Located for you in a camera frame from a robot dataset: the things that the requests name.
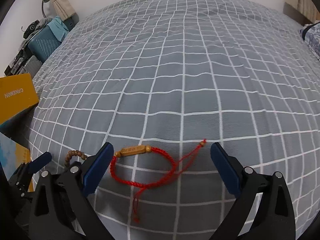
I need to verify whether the black bag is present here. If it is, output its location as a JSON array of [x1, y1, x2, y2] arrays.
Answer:
[[23, 21, 41, 40]]

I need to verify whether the light blue cloth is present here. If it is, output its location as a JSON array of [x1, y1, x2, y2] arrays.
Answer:
[[47, 16, 70, 42]]

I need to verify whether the blue and yellow cardboard box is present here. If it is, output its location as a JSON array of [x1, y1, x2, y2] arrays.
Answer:
[[0, 73, 40, 193]]

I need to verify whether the blue patterned plaid pillow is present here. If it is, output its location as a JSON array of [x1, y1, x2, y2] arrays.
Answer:
[[298, 22, 320, 61]]

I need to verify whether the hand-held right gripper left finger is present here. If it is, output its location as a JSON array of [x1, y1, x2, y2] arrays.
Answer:
[[29, 142, 115, 240]]

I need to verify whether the teal ribbed suitcase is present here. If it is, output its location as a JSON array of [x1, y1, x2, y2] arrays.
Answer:
[[27, 26, 63, 65]]

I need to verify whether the grey checked bedsheet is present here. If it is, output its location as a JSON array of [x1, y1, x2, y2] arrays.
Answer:
[[24, 0, 320, 240]]

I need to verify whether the grey suitcase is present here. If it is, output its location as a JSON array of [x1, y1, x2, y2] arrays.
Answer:
[[14, 54, 43, 76]]

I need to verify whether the brown wooden bead bracelet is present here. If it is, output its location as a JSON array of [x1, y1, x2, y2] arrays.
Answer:
[[65, 150, 88, 167]]

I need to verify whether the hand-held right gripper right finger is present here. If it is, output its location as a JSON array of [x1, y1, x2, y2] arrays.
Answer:
[[210, 142, 297, 240]]

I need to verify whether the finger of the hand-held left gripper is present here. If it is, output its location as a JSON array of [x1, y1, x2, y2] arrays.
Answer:
[[27, 152, 53, 174], [8, 162, 35, 200]]

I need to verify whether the red cord bracelet wooden bar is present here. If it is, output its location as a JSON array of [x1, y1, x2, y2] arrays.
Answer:
[[110, 138, 208, 223]]

